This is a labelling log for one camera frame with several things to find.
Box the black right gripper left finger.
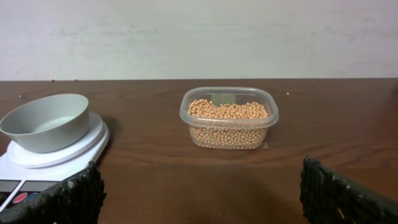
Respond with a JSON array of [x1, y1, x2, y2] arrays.
[[1, 161, 106, 224]]

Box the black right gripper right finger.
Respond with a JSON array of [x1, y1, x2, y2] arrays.
[[300, 156, 397, 224]]

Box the white digital kitchen scale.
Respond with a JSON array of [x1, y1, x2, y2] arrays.
[[1, 112, 109, 210]]

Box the grey round bowl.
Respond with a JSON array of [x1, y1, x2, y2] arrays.
[[1, 93, 90, 153]]

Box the pile of soybeans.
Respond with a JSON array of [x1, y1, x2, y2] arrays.
[[187, 99, 268, 150]]

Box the clear plastic container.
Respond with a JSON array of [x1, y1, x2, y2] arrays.
[[179, 86, 279, 150]]

